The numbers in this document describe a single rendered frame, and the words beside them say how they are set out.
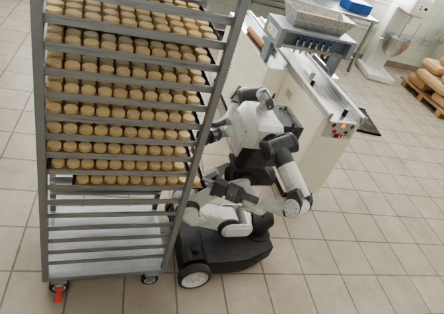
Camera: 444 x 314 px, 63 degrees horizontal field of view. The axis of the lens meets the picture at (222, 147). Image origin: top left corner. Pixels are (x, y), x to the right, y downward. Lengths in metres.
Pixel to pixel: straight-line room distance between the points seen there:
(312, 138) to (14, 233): 2.05
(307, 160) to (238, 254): 0.96
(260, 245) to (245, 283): 0.26
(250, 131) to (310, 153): 1.16
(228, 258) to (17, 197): 1.42
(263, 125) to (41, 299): 1.47
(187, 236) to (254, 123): 0.91
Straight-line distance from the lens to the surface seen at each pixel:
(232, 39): 1.29
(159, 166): 1.65
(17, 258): 2.41
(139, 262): 2.20
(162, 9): 1.23
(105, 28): 1.25
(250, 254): 2.38
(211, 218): 2.20
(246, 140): 1.75
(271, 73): 3.11
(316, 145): 2.78
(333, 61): 3.49
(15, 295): 2.29
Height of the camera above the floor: 1.97
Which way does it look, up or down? 36 degrees down
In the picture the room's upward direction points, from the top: 19 degrees clockwise
